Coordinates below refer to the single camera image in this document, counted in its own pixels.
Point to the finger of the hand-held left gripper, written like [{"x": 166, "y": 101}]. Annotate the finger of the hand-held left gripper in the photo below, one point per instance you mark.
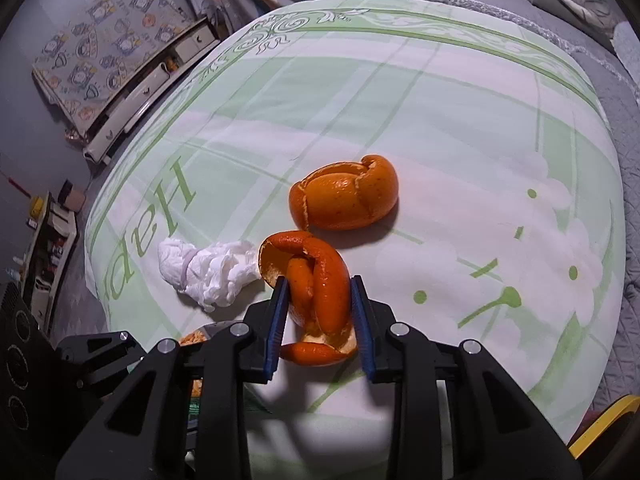
[{"x": 112, "y": 360}]

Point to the brown cardboard box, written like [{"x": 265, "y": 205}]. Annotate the brown cardboard box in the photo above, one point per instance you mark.
[{"x": 72, "y": 195}]

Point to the crumpled white tissue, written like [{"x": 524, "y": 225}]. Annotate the crumpled white tissue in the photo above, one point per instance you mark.
[{"x": 210, "y": 275}]

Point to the white drawer cabinet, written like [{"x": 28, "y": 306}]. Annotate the white drawer cabinet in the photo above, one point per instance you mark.
[{"x": 150, "y": 80}]

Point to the orange peel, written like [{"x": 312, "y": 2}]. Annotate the orange peel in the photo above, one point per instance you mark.
[
  {"x": 322, "y": 280},
  {"x": 345, "y": 195}
]

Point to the orange snack packet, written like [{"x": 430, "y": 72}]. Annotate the orange snack packet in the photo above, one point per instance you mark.
[{"x": 192, "y": 338}]

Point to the cluttered low shelf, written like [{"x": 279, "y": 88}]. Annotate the cluttered low shelf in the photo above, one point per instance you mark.
[{"x": 50, "y": 260}]

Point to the yellow rimmed bin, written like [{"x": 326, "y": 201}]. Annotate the yellow rimmed bin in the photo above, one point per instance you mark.
[{"x": 607, "y": 420}]

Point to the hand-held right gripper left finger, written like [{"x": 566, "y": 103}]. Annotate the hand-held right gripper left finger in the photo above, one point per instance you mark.
[{"x": 277, "y": 325}]

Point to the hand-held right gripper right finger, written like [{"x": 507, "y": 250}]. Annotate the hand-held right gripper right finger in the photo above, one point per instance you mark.
[{"x": 361, "y": 330}]

